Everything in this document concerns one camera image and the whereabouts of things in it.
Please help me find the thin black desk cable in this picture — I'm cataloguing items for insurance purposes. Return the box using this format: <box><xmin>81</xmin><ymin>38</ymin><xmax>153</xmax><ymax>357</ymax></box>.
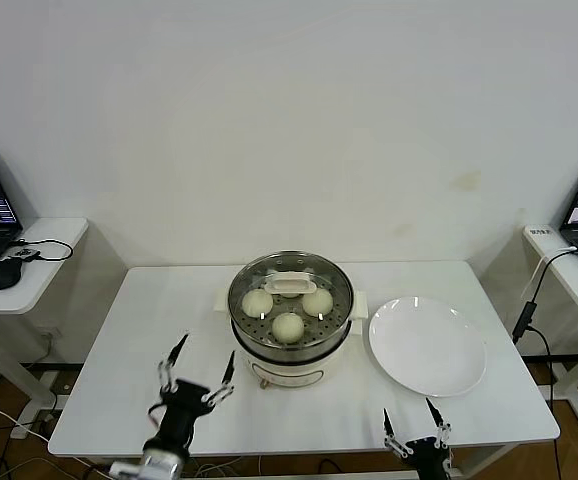
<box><xmin>12</xmin><ymin>238</ymin><xmax>74</xmax><ymax>264</ymax></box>

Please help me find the white round plate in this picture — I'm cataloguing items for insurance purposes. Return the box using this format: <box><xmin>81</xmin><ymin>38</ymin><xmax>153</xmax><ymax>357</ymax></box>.
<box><xmin>367</xmin><ymin>295</ymin><xmax>488</xmax><ymax>397</ymax></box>

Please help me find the white table frame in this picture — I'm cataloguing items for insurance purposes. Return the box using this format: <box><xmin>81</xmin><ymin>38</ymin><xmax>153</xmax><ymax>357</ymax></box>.
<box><xmin>68</xmin><ymin>439</ymin><xmax>515</xmax><ymax>480</ymax></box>

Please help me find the white steamed baozi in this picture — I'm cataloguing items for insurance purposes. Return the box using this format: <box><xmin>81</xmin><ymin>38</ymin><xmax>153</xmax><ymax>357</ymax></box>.
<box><xmin>271</xmin><ymin>311</ymin><xmax>305</xmax><ymax>345</ymax></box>
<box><xmin>241</xmin><ymin>288</ymin><xmax>274</xmax><ymax>319</ymax></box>
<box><xmin>301</xmin><ymin>288</ymin><xmax>334</xmax><ymax>317</ymax></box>

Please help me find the black floor cable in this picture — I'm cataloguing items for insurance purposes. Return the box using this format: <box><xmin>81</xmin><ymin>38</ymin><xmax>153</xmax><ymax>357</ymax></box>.
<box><xmin>316</xmin><ymin>457</ymin><xmax>350</xmax><ymax>474</ymax></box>

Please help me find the black cable with adapter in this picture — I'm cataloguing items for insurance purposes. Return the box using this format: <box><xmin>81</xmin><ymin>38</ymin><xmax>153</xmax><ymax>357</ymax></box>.
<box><xmin>511</xmin><ymin>247</ymin><xmax>578</xmax><ymax>401</ymax></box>

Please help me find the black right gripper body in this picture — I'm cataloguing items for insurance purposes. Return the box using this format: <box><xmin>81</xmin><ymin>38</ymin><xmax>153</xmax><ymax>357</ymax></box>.
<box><xmin>403</xmin><ymin>436</ymin><xmax>454</xmax><ymax>480</ymax></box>

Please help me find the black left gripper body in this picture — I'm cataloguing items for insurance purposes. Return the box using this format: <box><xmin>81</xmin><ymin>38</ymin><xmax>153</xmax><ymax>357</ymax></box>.
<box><xmin>160</xmin><ymin>378</ymin><xmax>216</xmax><ymax>445</ymax></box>

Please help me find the round glass lid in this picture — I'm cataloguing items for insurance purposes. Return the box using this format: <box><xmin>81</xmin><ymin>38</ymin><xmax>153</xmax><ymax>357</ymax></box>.
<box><xmin>228</xmin><ymin>250</ymin><xmax>355</xmax><ymax>334</ymax></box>

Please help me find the white floor power strip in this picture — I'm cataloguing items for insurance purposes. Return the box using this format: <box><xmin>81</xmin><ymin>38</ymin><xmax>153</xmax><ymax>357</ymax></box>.
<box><xmin>11</xmin><ymin>409</ymin><xmax>63</xmax><ymax>441</ymax></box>

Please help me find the white side desk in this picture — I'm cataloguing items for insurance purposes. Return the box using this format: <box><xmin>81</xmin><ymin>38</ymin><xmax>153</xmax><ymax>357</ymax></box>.
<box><xmin>520</xmin><ymin>223</ymin><xmax>578</xmax><ymax>427</ymax></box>
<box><xmin>0</xmin><ymin>217</ymin><xmax>90</xmax><ymax>441</ymax></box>

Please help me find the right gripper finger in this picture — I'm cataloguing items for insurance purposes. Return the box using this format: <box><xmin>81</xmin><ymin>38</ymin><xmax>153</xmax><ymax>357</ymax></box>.
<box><xmin>381</xmin><ymin>408</ymin><xmax>415</xmax><ymax>458</ymax></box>
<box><xmin>424</xmin><ymin>397</ymin><xmax>454</xmax><ymax>449</ymax></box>

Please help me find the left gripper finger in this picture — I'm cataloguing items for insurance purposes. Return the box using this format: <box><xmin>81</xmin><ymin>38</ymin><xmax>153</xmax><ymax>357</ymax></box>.
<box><xmin>156</xmin><ymin>332</ymin><xmax>191</xmax><ymax>397</ymax></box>
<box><xmin>202</xmin><ymin>349</ymin><xmax>238</xmax><ymax>406</ymax></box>

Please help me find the cream electric cooker pot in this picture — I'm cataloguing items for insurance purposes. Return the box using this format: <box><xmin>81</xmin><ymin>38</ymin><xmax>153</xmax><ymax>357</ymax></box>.
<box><xmin>231</xmin><ymin>319</ymin><xmax>353</xmax><ymax>391</ymax></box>

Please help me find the white cable bundle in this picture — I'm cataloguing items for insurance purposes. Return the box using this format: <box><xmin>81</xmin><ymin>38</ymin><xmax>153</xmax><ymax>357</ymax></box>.
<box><xmin>193</xmin><ymin>459</ymin><xmax>238</xmax><ymax>479</ymax></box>

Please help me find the thin white cable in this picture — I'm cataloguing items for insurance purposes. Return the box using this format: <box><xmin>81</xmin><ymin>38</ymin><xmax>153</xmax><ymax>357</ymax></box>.
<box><xmin>520</xmin><ymin>243</ymin><xmax>578</xmax><ymax>301</ymax></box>

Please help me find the stainless steel steamer basket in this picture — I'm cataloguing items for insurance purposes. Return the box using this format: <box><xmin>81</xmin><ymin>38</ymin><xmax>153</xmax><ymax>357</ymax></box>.
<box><xmin>212</xmin><ymin>249</ymin><xmax>370</xmax><ymax>352</ymax></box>

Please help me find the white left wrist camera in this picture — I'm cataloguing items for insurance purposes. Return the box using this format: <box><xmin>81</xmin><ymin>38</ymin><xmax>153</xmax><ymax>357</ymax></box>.
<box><xmin>107</xmin><ymin>462</ymin><xmax>146</xmax><ymax>480</ymax></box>

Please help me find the black computer mouse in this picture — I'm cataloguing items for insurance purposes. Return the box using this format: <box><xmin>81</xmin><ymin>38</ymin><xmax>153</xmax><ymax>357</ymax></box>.
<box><xmin>0</xmin><ymin>258</ymin><xmax>24</xmax><ymax>291</ymax></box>

